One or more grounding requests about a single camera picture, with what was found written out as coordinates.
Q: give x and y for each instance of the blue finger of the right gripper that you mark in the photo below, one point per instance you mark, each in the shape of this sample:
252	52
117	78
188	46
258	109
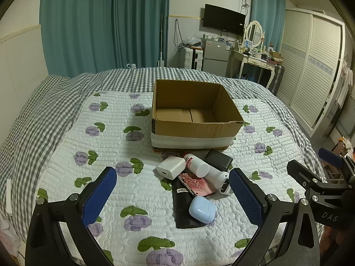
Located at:
309	181
331	158

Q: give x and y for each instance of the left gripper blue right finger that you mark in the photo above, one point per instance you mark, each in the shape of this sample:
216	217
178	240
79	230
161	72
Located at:
299	244

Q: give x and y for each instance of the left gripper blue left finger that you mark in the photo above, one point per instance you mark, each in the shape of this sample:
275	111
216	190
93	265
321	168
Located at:
46	244

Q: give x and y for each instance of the white handheld device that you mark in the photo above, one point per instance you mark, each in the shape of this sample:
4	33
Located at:
219	180

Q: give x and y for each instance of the light blue earbuds case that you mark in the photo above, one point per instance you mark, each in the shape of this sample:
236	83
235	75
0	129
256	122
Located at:
202	209

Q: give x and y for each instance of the black multi-port charger block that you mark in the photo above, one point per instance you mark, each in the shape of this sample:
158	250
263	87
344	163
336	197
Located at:
218	160

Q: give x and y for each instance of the white bottle red cap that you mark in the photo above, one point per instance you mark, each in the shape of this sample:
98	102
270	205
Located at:
195	165

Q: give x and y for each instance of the white charger cube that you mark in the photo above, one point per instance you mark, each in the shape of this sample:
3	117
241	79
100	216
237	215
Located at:
171	167

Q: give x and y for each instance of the black rectangular case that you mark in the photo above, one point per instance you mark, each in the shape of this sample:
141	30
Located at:
181	202

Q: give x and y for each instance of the dark suitcase under desk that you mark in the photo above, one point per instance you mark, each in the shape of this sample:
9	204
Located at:
276	81

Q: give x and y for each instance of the grey checked bedsheet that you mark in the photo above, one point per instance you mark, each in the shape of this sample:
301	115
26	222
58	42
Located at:
56	103

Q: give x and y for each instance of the white louvered wardrobe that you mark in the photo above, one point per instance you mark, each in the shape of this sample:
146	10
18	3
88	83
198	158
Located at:
313	47

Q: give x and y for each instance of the brown cardboard box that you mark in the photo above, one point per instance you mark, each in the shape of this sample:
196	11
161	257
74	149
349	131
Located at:
192	115

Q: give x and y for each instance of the white vanity desk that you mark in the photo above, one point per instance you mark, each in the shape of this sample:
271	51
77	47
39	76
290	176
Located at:
237	61

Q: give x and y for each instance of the oval vanity mirror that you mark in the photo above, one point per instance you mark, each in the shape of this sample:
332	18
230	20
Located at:
254	34

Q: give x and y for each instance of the grey mini fridge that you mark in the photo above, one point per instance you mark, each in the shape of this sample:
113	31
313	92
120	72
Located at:
216	57

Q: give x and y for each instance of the teal curtain right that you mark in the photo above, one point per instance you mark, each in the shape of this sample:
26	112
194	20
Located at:
271	16

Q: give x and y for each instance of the teal curtain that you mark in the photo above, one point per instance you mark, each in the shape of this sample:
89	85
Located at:
90	36
271	16

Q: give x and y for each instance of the white suitcase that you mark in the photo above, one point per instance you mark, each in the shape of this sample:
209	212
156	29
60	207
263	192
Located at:
191	58

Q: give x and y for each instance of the white floor mop pole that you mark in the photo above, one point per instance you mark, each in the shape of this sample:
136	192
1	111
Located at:
160	62

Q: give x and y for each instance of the teal curtain left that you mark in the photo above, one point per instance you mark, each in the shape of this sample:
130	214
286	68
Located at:
90	36

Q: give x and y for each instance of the black wall television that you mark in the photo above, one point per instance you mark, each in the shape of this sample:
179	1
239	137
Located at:
223	19

